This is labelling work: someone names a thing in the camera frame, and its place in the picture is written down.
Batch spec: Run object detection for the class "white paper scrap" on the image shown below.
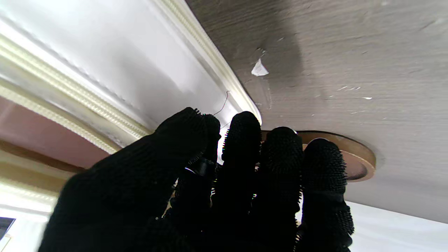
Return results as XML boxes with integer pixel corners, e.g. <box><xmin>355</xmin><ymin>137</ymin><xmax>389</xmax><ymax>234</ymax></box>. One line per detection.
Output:
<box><xmin>251</xmin><ymin>58</ymin><xmax>269</xmax><ymax>77</ymax></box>

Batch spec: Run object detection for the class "cream leather zip bag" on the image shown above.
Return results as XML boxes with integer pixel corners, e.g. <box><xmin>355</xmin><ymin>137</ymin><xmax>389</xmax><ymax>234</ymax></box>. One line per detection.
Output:
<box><xmin>0</xmin><ymin>0</ymin><xmax>262</xmax><ymax>214</ymax></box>

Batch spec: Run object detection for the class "brown wooden jewelry stand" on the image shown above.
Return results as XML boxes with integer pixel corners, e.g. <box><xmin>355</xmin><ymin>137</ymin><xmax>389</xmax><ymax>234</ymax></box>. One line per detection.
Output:
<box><xmin>261</xmin><ymin>130</ymin><xmax>377</xmax><ymax>182</ymax></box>

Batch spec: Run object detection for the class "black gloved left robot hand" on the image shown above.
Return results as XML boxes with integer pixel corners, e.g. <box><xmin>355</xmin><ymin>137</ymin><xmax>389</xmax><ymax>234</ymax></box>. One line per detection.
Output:
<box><xmin>38</xmin><ymin>107</ymin><xmax>355</xmax><ymax>252</ymax></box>

